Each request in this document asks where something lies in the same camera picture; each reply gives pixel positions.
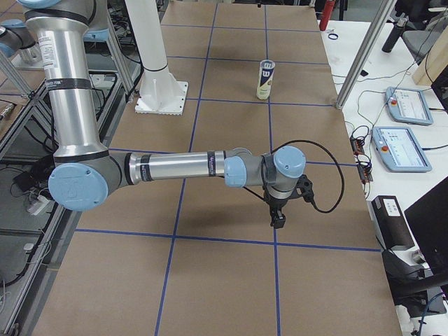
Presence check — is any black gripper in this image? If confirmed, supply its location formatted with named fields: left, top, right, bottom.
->
left=262, top=174, right=315, bottom=229

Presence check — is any white blue tennis ball can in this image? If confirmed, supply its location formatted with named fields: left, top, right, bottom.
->
left=256, top=59, right=276, bottom=100

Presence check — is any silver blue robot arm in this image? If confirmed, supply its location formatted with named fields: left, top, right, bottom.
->
left=22, top=1, right=314, bottom=229

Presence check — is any black box with label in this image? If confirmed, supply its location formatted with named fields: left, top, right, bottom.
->
left=371, top=195, right=414, bottom=251

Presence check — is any near teach pendant tablet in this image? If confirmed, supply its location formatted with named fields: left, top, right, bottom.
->
left=372, top=127, right=432, bottom=173

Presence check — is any teach pendant tablet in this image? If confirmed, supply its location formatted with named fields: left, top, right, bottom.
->
left=372, top=127, right=432, bottom=173
left=385, top=87, right=433, bottom=126

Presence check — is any black monitor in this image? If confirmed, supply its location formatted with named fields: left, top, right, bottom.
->
left=405, top=178, right=448, bottom=274

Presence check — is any far teach pendant tablet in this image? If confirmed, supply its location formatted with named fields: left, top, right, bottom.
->
left=385, top=87, right=433, bottom=126

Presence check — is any red cylinder bottle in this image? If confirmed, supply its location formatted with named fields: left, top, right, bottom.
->
left=319, top=0, right=335, bottom=32

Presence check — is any black water bottle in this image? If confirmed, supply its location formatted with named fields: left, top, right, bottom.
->
left=381, top=14, right=409, bottom=53

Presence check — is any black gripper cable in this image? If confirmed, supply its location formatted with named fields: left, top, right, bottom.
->
left=271, top=139, right=346, bottom=214

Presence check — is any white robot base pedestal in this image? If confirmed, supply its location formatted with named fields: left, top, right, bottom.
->
left=125, top=0, right=188, bottom=116

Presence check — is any aluminium frame post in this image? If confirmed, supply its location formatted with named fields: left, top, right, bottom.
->
left=335, top=0, right=397, bottom=109

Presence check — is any aluminium frame rack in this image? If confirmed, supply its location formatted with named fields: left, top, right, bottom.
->
left=0, top=38, right=144, bottom=330

